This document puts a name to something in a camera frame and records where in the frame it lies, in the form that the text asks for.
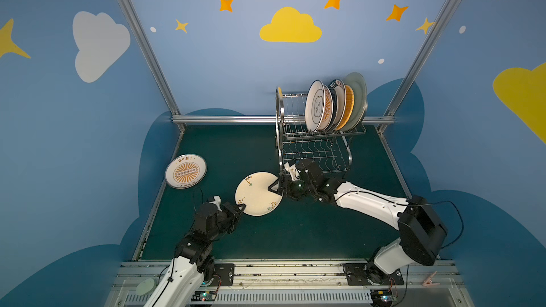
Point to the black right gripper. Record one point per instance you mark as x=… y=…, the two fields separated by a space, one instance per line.
x=284 y=184

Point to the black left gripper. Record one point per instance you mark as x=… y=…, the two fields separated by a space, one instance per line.
x=232 y=212

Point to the cream floral plate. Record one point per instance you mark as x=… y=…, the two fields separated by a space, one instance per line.
x=253 y=192

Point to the steel two-tier dish rack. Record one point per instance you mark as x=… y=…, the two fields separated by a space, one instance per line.
x=331 y=151

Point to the orange sunburst plate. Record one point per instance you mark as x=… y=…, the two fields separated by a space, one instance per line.
x=327 y=110
x=185 y=171

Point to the white plate with black motif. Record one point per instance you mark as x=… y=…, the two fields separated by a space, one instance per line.
x=314 y=108

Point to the yellow woven plate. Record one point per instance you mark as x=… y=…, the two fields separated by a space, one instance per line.
x=348 y=107

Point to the green rim Hao Wei plate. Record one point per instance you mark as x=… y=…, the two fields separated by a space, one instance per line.
x=339 y=93

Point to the large pale green plate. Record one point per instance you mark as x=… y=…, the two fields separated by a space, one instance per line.
x=357 y=83

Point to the orange sunburst plate front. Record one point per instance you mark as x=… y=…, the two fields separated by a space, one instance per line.
x=327 y=110

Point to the dark blue speckled plate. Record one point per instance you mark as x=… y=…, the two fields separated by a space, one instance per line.
x=333 y=109

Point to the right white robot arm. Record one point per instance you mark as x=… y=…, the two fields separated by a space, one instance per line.
x=421 y=231

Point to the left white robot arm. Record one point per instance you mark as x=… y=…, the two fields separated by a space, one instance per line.
x=193 y=263

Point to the left green circuit board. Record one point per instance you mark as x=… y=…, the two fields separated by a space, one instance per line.
x=204 y=296

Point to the green circuit board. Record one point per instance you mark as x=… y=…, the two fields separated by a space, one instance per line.
x=382 y=298
x=204 y=296

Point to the pale green round disc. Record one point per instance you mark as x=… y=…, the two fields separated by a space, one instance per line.
x=146 y=287

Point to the right green circuit board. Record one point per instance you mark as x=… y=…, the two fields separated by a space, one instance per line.
x=382 y=298

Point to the pink clothes peg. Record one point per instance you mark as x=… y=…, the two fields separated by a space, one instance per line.
x=429 y=281

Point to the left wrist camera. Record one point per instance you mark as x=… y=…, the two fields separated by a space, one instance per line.
x=216 y=200

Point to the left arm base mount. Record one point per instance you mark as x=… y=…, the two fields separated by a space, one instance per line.
x=221 y=274

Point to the aluminium back frame rail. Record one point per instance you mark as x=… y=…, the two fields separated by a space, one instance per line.
x=257 y=120

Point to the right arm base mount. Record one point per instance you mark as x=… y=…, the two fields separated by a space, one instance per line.
x=363 y=274

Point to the left aluminium upright post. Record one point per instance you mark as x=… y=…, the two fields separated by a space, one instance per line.
x=136 y=27

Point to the aluminium upright post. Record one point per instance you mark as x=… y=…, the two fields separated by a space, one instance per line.
x=442 y=20
x=136 y=27

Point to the right aluminium upright post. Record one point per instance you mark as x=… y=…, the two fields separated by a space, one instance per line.
x=442 y=20

